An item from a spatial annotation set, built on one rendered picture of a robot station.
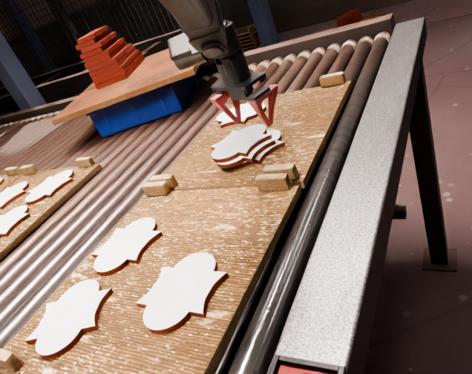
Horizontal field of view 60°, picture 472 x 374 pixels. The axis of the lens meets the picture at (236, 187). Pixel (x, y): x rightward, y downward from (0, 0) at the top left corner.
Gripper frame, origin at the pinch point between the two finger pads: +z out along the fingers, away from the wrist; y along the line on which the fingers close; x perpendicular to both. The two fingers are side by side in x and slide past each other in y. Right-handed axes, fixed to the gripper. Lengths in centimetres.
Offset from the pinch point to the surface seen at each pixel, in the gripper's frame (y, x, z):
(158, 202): -5.8, -24.6, 4.9
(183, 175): -8.8, -15.7, 5.0
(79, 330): 12, -49, 4
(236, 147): 1.1, -7.1, 2.0
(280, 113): -4.2, 11.8, 5.1
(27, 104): -183, 0, 4
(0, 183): -81, -41, 5
